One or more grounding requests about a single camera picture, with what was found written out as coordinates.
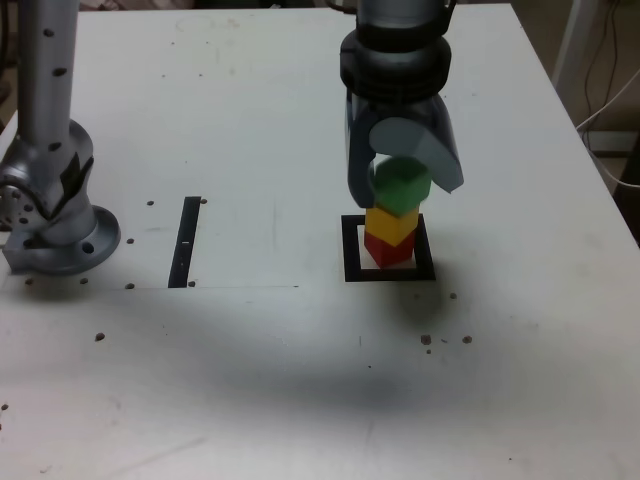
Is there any red cube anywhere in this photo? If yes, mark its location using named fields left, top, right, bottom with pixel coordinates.
left=363, top=230, right=416, bottom=269

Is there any black background cable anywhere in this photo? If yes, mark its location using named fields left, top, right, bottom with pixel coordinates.
left=584, top=0, right=624, bottom=120

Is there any yellow cube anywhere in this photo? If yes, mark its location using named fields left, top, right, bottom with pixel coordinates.
left=365, top=202, right=419, bottom=247

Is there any white cable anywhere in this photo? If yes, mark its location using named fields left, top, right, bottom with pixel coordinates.
left=591, top=147, right=640, bottom=190
left=577, top=69, right=640, bottom=131

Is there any black tape strip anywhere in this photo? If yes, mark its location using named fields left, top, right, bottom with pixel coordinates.
left=167, top=196, right=202, bottom=289

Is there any white metal post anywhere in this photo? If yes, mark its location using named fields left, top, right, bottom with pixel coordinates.
left=551, top=0, right=601, bottom=89

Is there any green cube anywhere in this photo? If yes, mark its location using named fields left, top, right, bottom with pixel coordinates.
left=372, top=157, right=432, bottom=217

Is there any beige box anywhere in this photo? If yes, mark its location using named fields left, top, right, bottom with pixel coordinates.
left=587, top=130, right=640, bottom=151

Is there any black tape square outline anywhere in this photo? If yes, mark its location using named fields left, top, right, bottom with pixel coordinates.
left=340, top=213, right=437, bottom=283

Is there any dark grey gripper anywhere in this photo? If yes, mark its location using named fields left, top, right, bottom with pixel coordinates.
left=343, top=93, right=466, bottom=209

